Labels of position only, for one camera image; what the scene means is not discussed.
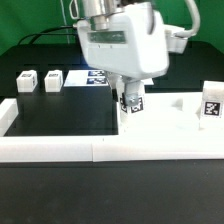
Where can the white square tabletop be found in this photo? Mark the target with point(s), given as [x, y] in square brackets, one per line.
[167, 113]

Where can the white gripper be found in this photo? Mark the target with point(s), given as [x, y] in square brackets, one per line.
[127, 39]

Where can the white U-shaped obstacle fence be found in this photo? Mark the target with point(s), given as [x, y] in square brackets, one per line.
[119, 147]

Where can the white sheet with AprilTags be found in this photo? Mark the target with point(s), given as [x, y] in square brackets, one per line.
[80, 78]

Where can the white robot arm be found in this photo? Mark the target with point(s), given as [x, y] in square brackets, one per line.
[123, 37]

